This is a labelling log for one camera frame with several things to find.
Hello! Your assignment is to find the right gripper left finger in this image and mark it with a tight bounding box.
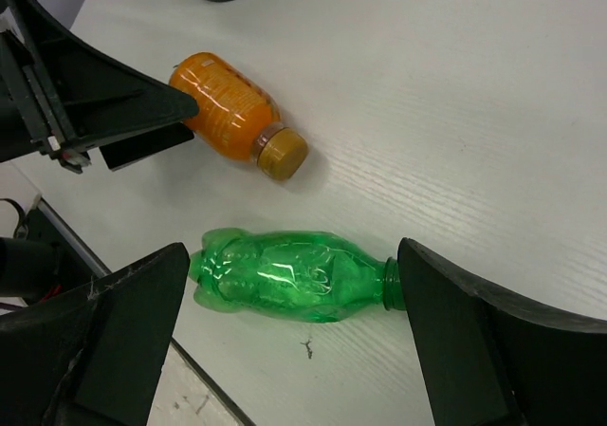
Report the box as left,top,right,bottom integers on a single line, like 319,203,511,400
1,243,190,425

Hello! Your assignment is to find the green plastic bottle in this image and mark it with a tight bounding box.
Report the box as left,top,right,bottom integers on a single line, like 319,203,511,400
189,228,407,324

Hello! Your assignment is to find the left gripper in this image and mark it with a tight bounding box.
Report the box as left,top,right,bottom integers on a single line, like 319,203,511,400
1,0,198,174

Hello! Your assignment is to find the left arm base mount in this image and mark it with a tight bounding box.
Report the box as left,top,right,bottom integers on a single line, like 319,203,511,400
0,193,257,426

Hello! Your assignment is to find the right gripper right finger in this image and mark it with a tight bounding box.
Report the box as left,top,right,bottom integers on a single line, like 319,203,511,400
398,238,606,425

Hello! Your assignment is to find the orange juice bottle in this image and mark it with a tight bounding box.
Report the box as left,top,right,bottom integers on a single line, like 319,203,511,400
169,52,309,181

